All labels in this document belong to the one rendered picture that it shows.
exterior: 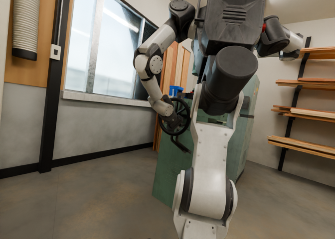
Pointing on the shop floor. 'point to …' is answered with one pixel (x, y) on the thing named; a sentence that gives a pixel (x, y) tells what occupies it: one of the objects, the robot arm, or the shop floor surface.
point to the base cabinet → (171, 165)
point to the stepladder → (175, 90)
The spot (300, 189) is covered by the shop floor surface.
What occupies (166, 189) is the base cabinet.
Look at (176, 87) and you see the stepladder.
